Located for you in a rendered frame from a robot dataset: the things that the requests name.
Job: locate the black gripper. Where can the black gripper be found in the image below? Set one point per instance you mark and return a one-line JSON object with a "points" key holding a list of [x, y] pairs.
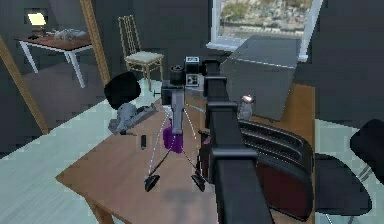
{"points": [[177, 100]]}

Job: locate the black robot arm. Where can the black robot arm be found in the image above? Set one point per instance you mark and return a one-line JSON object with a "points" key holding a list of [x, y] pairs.
{"points": [[233, 166]]}

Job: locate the brown wooden dining table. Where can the brown wooden dining table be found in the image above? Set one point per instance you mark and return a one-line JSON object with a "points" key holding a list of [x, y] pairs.
{"points": [[116, 173]]}

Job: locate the small black stick object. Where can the small black stick object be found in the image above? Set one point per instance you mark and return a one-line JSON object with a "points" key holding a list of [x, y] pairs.
{"points": [[143, 142]]}

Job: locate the grey lumpy object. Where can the grey lumpy object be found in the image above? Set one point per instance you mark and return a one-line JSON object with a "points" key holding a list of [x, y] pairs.
{"points": [[131, 116]]}

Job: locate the small grey shaker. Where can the small grey shaker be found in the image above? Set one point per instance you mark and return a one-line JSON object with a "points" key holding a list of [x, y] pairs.
{"points": [[246, 108]]}

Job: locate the black round-backed chair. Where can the black round-backed chair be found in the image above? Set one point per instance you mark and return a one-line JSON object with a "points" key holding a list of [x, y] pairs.
{"points": [[343, 190], [121, 88]]}

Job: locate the black ribbed office chair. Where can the black ribbed office chair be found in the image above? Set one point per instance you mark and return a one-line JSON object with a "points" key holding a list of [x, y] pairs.
{"points": [[283, 166]]}

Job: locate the yellow wooden slatted chair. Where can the yellow wooden slatted chair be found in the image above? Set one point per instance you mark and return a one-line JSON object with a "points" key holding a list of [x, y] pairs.
{"points": [[144, 57]]}

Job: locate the large grey box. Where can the large grey box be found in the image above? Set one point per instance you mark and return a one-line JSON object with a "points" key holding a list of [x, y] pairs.
{"points": [[263, 76]]}

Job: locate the brown table with white legs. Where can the brown table with white legs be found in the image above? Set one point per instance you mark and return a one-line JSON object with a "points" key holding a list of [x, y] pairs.
{"points": [[56, 44]]}

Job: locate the grey lumpy thing on desk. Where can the grey lumpy thing on desk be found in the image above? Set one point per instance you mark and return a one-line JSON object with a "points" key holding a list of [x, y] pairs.
{"points": [[69, 33]]}

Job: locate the white framed window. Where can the white framed window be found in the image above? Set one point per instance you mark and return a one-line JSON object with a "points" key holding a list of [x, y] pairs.
{"points": [[263, 20]]}

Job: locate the pale yellow table lamp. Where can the pale yellow table lamp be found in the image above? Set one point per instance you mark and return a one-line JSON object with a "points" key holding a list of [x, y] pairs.
{"points": [[36, 20]]}

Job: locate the tan wooden door frame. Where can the tan wooden door frame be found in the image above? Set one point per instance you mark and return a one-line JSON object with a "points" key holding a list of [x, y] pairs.
{"points": [[96, 43]]}

